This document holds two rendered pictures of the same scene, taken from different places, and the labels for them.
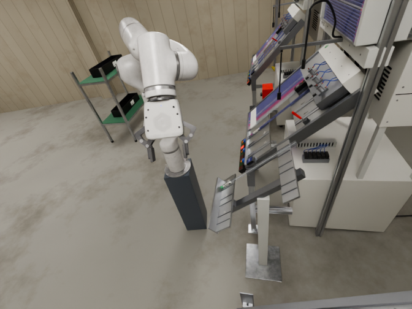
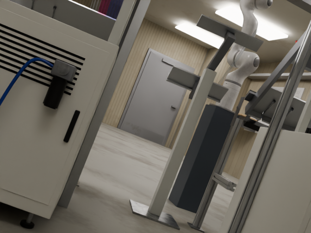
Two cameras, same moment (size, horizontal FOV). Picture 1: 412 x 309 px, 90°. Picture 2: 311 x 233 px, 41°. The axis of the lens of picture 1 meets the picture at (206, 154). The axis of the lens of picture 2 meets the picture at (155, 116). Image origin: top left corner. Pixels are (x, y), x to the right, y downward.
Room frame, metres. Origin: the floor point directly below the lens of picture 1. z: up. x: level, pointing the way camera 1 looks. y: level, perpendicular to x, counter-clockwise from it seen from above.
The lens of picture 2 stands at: (-0.48, -2.08, 0.44)
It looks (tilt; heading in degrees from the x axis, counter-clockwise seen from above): 1 degrees up; 64
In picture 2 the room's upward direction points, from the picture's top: 22 degrees clockwise
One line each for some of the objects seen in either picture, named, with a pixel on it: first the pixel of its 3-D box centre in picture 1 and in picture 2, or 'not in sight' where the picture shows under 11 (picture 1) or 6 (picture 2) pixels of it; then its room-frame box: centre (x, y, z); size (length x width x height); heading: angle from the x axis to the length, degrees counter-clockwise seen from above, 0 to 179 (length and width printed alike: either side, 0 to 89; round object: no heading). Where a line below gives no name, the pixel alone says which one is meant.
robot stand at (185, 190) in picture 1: (189, 197); (203, 158); (1.11, 0.22, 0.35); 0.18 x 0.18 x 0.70; 80
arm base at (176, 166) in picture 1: (174, 158); (227, 97); (1.11, 0.22, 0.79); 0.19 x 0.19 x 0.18
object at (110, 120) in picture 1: (122, 95); not in sight; (3.18, 1.05, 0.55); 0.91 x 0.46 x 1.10; 161
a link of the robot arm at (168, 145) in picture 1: (170, 131); (242, 68); (1.11, 0.19, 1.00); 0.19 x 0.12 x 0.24; 106
